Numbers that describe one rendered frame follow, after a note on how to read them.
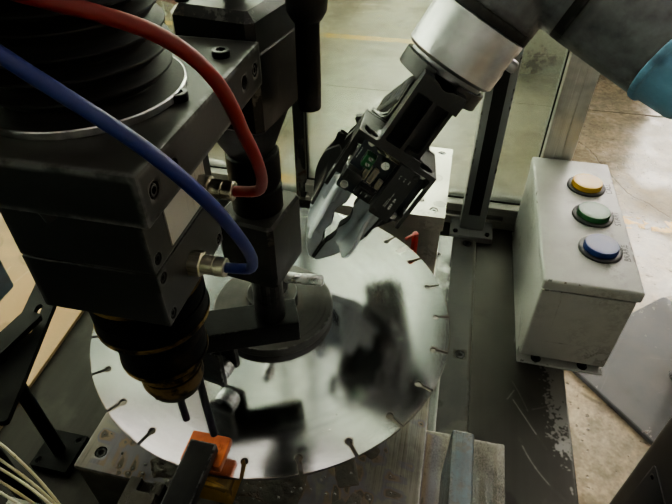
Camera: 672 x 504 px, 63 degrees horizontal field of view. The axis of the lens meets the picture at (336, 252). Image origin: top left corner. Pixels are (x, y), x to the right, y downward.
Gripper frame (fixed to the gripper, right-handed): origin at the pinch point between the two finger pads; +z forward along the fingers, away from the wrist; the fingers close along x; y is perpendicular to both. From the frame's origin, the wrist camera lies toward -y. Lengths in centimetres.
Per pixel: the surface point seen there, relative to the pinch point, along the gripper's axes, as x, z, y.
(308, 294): 1.3, 3.2, 4.1
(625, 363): 108, 30, -90
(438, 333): 12.7, -1.7, 6.1
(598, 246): 29.6, -11.4, -14.5
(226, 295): -5.2, 7.3, 5.2
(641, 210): 124, 3, -172
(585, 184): 29.3, -14.5, -27.8
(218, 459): -0.1, 7.2, 21.7
